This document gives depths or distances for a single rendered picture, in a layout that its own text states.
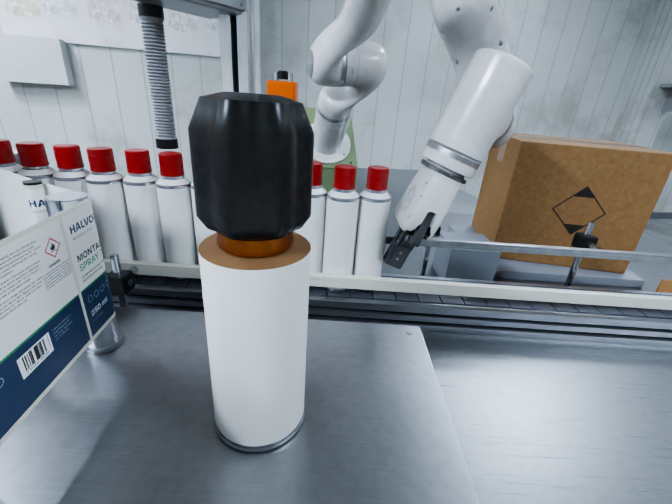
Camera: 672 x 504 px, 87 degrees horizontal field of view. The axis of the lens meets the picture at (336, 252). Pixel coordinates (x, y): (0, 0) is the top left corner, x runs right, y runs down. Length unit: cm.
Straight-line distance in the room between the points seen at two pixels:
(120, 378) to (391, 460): 30
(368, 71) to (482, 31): 54
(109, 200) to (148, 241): 8
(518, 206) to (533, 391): 45
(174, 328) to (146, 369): 8
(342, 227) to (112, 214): 36
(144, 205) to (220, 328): 37
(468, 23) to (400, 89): 306
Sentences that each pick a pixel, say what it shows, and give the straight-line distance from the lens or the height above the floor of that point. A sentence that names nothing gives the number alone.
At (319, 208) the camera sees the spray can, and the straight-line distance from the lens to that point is 55.
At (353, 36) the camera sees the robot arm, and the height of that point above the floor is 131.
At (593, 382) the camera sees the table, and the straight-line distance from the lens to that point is 66.
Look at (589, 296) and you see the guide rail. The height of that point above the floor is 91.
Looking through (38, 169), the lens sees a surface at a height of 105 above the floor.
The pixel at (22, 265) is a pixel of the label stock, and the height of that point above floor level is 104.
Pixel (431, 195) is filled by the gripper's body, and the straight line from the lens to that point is 53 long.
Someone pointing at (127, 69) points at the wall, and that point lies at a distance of 357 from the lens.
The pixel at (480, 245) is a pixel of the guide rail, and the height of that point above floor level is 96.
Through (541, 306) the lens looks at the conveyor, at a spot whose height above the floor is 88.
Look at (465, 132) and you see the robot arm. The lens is 53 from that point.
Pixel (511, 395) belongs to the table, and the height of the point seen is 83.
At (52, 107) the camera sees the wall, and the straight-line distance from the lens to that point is 380.
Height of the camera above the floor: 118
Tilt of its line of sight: 24 degrees down
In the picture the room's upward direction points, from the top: 4 degrees clockwise
